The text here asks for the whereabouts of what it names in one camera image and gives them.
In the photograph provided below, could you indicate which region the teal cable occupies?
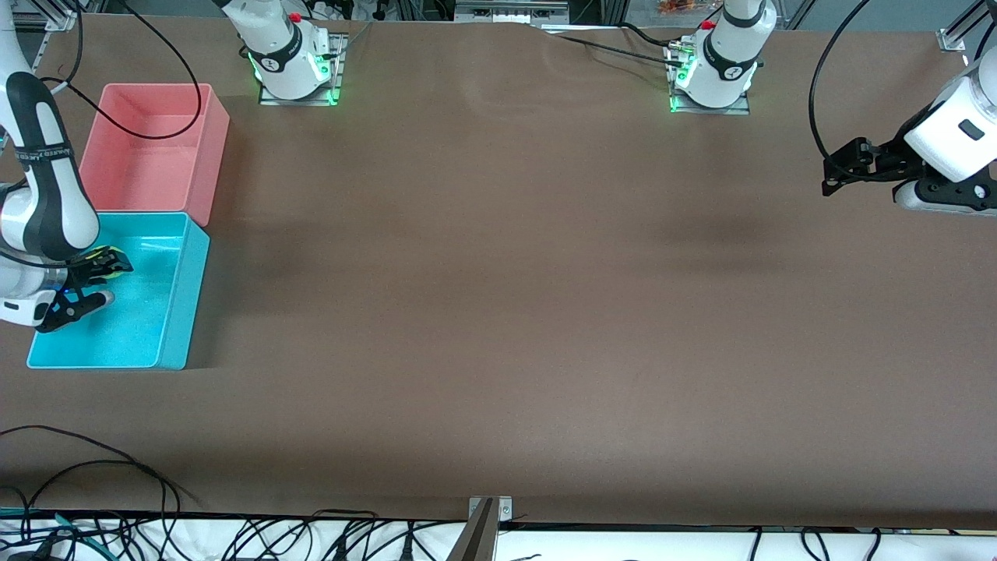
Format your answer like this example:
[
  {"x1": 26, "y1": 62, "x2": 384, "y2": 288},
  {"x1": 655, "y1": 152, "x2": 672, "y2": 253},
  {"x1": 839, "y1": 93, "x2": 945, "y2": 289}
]
[{"x1": 0, "y1": 506, "x2": 106, "y2": 558}]

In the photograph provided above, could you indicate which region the black base cable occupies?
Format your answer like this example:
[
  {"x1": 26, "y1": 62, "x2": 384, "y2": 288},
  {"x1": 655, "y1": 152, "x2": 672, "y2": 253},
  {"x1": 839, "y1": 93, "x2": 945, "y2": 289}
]
[
  {"x1": 619, "y1": 22, "x2": 675, "y2": 48},
  {"x1": 557, "y1": 34, "x2": 680, "y2": 67}
]

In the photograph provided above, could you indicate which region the pink plastic bin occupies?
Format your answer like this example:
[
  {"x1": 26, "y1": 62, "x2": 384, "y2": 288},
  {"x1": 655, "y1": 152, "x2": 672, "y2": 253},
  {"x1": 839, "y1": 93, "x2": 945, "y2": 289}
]
[{"x1": 78, "y1": 83, "x2": 231, "y2": 228}]

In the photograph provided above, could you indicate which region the dark grey metal bar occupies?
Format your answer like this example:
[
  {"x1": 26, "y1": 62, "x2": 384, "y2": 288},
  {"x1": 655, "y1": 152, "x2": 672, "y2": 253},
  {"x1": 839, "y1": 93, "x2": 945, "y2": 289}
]
[{"x1": 446, "y1": 499, "x2": 499, "y2": 561}]

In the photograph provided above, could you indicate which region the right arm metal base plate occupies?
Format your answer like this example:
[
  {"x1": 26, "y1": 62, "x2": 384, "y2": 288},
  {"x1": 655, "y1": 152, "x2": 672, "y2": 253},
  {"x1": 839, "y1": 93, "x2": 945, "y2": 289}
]
[{"x1": 258, "y1": 33, "x2": 344, "y2": 107}]

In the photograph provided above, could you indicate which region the aluminium frame profile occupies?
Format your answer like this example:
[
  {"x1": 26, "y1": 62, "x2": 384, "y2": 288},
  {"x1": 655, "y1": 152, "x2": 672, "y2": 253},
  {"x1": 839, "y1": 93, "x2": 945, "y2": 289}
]
[{"x1": 937, "y1": 0, "x2": 997, "y2": 53}]

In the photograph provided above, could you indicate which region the silver metal bracket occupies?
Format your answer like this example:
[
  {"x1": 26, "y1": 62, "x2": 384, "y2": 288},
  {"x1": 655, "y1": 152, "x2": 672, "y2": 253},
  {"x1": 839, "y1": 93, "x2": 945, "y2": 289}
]
[{"x1": 468, "y1": 496, "x2": 513, "y2": 521}]

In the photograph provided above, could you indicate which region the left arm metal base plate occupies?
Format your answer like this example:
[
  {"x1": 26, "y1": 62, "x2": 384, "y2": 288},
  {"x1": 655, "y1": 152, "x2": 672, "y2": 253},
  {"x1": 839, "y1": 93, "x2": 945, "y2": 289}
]
[{"x1": 668, "y1": 43, "x2": 753, "y2": 116}]

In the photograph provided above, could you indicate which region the blue plastic bin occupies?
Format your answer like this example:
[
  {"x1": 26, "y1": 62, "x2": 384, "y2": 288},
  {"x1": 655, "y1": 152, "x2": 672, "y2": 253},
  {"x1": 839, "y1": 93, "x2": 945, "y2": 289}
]
[{"x1": 26, "y1": 211, "x2": 211, "y2": 371}]

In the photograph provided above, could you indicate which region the grey metal box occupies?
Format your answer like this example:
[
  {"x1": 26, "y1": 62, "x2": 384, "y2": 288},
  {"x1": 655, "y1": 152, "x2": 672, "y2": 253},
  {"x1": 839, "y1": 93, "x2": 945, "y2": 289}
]
[{"x1": 453, "y1": 0, "x2": 569, "y2": 24}]

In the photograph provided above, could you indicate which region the long black loose cable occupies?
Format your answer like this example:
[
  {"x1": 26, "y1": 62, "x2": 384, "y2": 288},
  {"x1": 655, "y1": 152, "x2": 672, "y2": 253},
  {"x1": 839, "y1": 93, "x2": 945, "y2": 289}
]
[
  {"x1": 0, "y1": 460, "x2": 171, "y2": 538},
  {"x1": 0, "y1": 425, "x2": 202, "y2": 511}
]

